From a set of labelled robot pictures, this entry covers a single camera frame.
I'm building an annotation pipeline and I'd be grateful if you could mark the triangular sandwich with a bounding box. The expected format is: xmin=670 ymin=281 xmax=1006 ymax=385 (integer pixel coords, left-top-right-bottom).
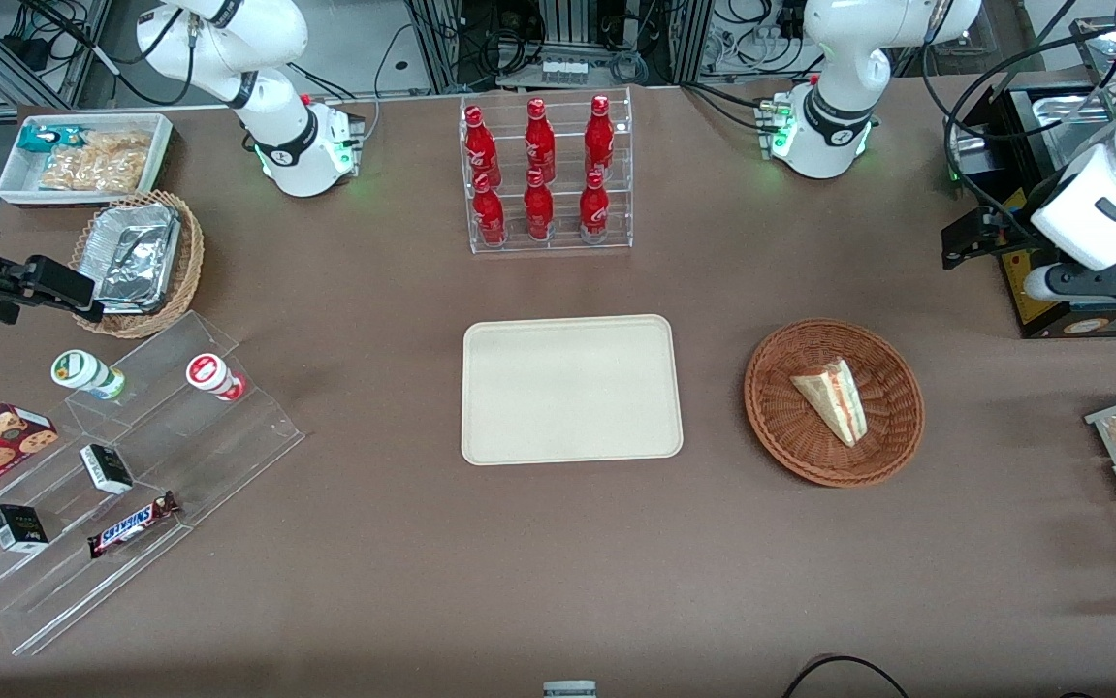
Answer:
xmin=789 ymin=358 xmax=869 ymax=448

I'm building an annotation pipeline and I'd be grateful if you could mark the oval tan wicker basket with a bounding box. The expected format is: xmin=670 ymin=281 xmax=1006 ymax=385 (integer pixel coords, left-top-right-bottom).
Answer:
xmin=69 ymin=190 xmax=206 ymax=339

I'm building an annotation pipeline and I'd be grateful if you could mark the round brown wicker basket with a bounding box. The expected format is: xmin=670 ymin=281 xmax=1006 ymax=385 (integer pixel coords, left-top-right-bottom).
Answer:
xmin=744 ymin=319 xmax=926 ymax=488

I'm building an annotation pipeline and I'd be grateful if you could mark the beige plastic tray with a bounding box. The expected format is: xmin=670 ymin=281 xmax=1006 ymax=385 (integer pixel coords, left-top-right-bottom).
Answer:
xmin=461 ymin=314 xmax=685 ymax=466

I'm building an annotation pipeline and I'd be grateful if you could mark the green lid yogurt cup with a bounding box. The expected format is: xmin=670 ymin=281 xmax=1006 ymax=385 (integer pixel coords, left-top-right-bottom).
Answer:
xmin=50 ymin=349 xmax=127 ymax=401

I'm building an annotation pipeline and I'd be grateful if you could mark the stack of foil trays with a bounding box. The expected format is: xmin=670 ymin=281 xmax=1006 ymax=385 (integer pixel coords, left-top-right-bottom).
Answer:
xmin=90 ymin=203 xmax=182 ymax=315

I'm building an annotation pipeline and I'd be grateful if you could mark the black box appliance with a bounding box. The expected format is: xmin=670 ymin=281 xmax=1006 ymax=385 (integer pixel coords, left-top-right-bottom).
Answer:
xmin=953 ymin=81 xmax=1116 ymax=339

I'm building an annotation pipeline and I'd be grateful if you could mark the white rectangular bin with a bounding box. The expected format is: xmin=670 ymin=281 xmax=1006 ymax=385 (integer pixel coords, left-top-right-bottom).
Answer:
xmin=0 ymin=112 xmax=175 ymax=207

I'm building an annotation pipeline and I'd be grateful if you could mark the clear bag of crackers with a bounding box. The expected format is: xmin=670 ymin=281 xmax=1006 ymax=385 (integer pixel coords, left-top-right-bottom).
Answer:
xmin=38 ymin=130 xmax=153 ymax=193

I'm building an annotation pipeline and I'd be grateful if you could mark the red lid yogurt cup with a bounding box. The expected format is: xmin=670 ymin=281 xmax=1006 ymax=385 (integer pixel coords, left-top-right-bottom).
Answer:
xmin=185 ymin=353 xmax=247 ymax=403

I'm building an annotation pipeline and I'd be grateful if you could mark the teal snack packet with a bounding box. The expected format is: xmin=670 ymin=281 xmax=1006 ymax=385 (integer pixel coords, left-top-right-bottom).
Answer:
xmin=17 ymin=125 xmax=91 ymax=153

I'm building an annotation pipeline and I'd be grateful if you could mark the small black box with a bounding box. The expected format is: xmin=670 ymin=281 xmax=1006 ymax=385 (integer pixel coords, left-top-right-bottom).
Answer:
xmin=0 ymin=503 xmax=50 ymax=555
xmin=80 ymin=443 xmax=135 ymax=496

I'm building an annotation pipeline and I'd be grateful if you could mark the clear acrylic stepped display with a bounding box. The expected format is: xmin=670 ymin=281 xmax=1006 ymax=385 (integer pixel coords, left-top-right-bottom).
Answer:
xmin=0 ymin=310 xmax=307 ymax=657

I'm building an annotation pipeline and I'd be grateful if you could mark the Snickers chocolate bar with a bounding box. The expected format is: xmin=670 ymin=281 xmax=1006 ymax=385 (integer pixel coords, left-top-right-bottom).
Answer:
xmin=86 ymin=491 xmax=181 ymax=559

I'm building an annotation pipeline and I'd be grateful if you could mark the clear acrylic bottle rack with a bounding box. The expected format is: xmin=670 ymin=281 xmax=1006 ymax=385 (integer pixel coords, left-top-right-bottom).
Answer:
xmin=459 ymin=86 xmax=634 ymax=255

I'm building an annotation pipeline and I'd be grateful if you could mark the red cola bottle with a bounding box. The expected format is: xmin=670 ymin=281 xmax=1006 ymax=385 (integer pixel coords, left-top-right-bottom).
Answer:
xmin=463 ymin=105 xmax=501 ymax=187
xmin=523 ymin=168 xmax=556 ymax=242
xmin=584 ymin=94 xmax=616 ymax=177
xmin=472 ymin=173 xmax=507 ymax=246
xmin=525 ymin=97 xmax=558 ymax=182
xmin=578 ymin=171 xmax=611 ymax=244

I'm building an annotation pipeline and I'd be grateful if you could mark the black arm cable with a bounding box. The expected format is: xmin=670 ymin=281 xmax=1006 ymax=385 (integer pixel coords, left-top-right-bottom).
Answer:
xmin=921 ymin=17 xmax=1116 ymax=248

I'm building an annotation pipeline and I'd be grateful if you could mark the black looped cable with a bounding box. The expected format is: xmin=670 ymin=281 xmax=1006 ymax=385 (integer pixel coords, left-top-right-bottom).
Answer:
xmin=780 ymin=655 xmax=910 ymax=698

